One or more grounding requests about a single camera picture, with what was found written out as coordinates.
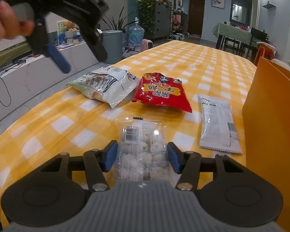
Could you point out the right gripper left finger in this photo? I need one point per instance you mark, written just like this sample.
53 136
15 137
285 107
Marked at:
97 162

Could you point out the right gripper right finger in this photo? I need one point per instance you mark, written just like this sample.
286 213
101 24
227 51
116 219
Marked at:
187 164

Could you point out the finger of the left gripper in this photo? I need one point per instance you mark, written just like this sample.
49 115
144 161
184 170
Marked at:
59 60

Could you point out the white sachet packet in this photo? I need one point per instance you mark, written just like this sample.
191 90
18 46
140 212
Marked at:
218 127

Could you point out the clear bag white candies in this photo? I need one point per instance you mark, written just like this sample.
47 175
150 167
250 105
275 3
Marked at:
142 153

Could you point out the pale green cookie bag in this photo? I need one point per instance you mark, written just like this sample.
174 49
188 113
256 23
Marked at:
110 85

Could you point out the red chip bag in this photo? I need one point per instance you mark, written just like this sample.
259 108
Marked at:
158 90

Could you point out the person's left hand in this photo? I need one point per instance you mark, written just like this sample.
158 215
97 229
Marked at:
10 26

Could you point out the teddy bear picture box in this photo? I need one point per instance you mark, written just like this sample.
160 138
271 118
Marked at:
68 33

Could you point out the yellow checkered tablecloth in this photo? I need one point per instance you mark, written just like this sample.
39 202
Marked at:
70 122

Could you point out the white tv console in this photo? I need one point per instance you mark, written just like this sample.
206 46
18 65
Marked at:
19 85

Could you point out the spiky potted plant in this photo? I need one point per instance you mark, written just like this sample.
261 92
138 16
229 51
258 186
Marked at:
118 24

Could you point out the blue water jug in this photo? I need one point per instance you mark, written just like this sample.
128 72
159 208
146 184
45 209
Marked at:
135 35

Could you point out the pink small heater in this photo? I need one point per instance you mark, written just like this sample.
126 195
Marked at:
146 44

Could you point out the orange cardboard box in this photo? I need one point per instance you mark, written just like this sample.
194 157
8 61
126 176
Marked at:
266 117

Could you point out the leafy potted plant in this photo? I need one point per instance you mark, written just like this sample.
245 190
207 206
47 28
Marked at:
146 13

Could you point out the grey drawer cabinet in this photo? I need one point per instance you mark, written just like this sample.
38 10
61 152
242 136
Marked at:
162 21

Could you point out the dining table green cloth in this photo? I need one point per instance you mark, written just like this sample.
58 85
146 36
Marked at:
221 31

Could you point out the orange stool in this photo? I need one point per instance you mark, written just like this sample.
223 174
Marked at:
265 50

